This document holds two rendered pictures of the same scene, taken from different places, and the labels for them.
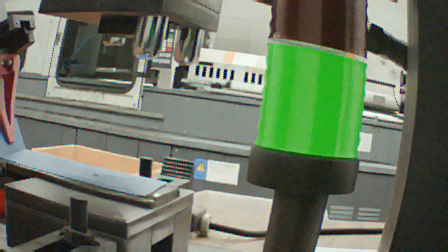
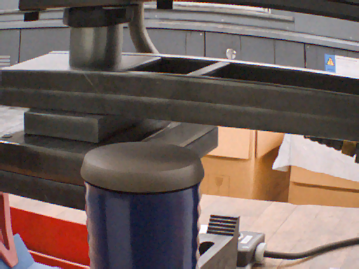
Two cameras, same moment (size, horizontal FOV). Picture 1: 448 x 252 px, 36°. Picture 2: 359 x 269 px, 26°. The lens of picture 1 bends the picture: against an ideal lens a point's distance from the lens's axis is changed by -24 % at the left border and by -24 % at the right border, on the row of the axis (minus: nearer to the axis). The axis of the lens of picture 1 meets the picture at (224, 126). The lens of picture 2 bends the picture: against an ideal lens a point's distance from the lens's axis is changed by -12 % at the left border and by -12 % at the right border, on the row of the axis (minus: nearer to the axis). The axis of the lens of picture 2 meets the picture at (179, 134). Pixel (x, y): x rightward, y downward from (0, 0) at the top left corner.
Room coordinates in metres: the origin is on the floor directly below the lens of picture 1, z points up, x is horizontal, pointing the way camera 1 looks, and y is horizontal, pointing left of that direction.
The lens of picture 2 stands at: (0.04, -0.10, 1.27)
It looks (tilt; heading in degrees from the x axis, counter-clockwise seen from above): 14 degrees down; 13
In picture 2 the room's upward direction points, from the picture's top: 1 degrees clockwise
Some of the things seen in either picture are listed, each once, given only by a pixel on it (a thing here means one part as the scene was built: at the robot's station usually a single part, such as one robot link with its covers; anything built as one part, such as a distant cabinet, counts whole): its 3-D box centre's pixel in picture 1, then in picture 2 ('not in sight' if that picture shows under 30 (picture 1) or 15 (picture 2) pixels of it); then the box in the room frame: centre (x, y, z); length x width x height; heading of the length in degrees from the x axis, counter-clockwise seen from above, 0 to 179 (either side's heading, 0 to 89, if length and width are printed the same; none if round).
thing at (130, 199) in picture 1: (68, 196); not in sight; (0.54, 0.10, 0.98); 0.13 x 0.01 x 0.03; 81
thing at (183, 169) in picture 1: (168, 206); (213, 261); (0.80, 0.04, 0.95); 0.06 x 0.03 x 0.09; 171
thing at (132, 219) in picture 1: (99, 196); not in sight; (0.56, 0.08, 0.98); 0.20 x 0.10 x 0.01; 171
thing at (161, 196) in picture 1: (161, 209); not in sight; (0.56, 0.03, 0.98); 0.07 x 0.01 x 0.03; 171
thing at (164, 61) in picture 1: (168, 39); not in sight; (5.14, 0.40, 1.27); 0.23 x 0.18 x 0.38; 168
